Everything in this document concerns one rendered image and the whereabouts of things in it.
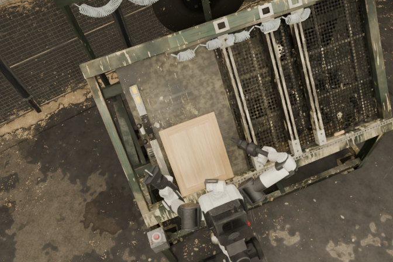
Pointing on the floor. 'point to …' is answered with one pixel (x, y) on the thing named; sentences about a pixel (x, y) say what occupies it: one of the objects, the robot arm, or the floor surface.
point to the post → (170, 255)
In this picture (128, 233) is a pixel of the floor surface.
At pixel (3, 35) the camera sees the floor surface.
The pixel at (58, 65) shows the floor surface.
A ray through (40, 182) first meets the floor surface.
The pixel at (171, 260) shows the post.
